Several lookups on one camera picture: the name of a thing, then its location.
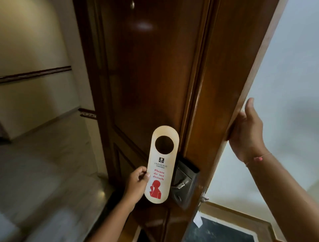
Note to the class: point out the person's right hand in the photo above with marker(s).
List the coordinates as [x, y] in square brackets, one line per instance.
[246, 139]

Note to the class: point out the person's left hand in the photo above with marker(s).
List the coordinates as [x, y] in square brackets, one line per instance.
[134, 187]

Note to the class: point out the person's right thumb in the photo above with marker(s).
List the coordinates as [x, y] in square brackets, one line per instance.
[250, 109]

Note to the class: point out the person's left thumb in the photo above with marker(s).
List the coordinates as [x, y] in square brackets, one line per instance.
[145, 177]

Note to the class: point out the cream door hanger sign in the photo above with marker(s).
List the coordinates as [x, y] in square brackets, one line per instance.
[159, 169]

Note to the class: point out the brown wooden door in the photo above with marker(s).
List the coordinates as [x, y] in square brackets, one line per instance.
[159, 74]

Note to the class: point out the person's right forearm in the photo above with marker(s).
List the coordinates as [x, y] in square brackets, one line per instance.
[284, 199]

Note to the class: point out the person's left forearm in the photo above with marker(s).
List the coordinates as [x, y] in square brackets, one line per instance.
[112, 222]

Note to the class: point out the white paper scrap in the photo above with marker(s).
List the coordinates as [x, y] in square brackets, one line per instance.
[198, 220]

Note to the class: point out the dark wooden wall rail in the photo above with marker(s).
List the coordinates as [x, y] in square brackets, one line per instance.
[35, 74]

